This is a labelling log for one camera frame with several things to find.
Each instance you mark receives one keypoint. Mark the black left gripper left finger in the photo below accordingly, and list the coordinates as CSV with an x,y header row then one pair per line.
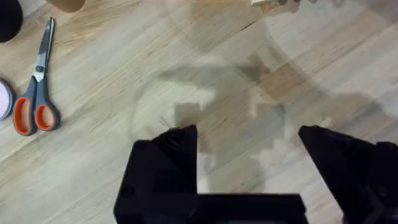
x,y
161,168

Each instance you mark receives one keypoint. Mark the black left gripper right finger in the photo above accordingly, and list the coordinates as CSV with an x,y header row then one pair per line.
x,y
351,168

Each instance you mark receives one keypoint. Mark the white tape roll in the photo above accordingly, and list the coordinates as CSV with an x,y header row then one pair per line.
x,y
4,99

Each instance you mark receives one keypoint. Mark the pale wooden block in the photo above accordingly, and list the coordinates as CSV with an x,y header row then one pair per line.
x,y
261,2

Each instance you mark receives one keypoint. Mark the brown cardboard tube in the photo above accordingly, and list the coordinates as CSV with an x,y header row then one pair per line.
x,y
66,4

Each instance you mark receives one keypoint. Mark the black round object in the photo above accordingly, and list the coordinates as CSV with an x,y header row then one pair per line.
x,y
8,18

